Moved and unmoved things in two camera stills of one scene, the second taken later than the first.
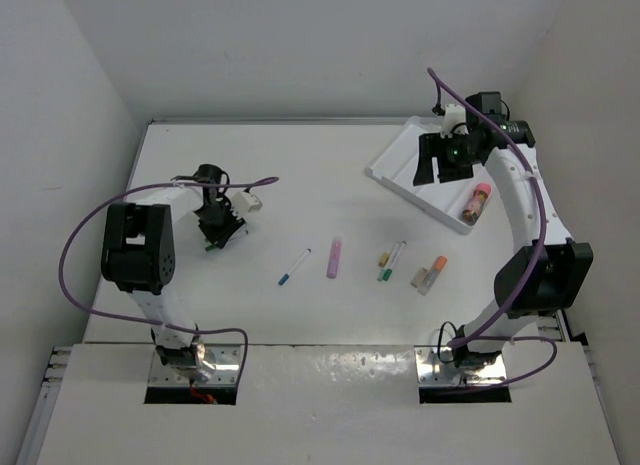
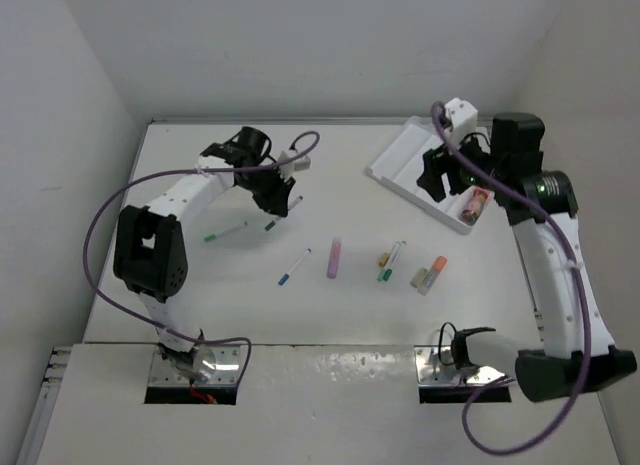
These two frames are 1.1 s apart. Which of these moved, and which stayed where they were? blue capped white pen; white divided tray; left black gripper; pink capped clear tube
Moved: left black gripper
Stayed: pink capped clear tube; blue capped white pen; white divided tray
